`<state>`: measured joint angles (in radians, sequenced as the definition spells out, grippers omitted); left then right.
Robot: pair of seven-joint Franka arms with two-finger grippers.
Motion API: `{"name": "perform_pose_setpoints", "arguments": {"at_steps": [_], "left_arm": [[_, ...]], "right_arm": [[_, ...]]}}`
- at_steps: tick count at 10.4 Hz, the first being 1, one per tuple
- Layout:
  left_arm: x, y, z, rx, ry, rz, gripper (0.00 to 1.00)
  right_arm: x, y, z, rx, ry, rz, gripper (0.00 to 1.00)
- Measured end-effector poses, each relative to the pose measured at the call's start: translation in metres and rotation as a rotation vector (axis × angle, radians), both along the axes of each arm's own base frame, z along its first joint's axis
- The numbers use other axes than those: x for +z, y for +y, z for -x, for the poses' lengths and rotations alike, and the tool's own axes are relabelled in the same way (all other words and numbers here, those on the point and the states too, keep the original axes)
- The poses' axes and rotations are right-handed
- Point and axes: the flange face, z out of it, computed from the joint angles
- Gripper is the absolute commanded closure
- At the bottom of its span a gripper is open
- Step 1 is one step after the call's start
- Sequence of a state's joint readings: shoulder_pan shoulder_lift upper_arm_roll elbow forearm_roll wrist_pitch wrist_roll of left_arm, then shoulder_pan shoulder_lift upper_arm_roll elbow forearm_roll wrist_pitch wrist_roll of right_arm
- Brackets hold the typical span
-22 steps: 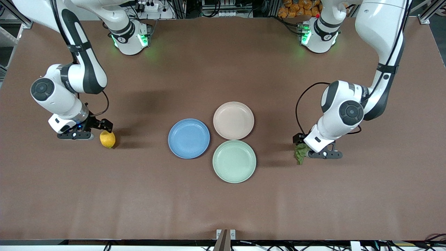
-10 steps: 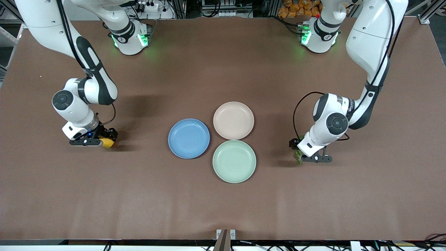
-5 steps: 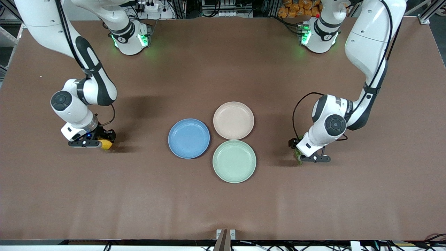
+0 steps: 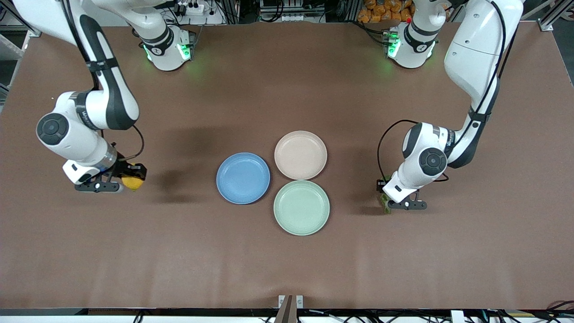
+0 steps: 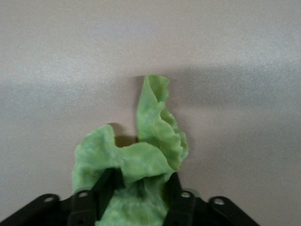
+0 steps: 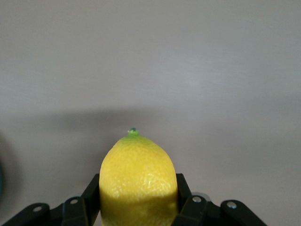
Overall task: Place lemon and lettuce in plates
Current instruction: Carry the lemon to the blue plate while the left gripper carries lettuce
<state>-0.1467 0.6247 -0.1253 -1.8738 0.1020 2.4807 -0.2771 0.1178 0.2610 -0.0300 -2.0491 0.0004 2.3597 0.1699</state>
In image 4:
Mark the pale green plate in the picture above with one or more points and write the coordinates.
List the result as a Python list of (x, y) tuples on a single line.
[(301, 207)]

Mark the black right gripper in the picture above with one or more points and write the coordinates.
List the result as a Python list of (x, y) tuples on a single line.
[(122, 168)]

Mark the pink plate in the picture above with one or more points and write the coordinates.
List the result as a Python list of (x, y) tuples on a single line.
[(300, 154)]

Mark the small white metal bracket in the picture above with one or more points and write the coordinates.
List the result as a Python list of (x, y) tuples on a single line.
[(281, 301), (299, 301)]

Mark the blue plate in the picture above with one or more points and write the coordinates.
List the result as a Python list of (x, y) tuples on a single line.
[(242, 179)]

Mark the pile of orange fruit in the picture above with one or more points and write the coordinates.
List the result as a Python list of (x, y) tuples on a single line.
[(381, 11)]

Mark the yellow lemon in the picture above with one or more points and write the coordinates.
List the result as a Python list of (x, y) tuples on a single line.
[(133, 184)]

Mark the white power strip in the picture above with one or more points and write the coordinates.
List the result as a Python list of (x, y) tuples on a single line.
[(190, 9), (289, 18)]

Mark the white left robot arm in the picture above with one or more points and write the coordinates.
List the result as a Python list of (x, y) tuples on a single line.
[(475, 45)]

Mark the green lettuce leaf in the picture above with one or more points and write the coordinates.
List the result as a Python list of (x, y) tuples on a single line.
[(385, 204)]

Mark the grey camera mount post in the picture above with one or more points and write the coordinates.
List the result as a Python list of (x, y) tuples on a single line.
[(285, 314)]

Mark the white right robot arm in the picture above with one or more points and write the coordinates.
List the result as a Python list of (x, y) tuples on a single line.
[(112, 98)]

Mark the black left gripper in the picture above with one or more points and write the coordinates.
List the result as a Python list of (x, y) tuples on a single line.
[(381, 185)]

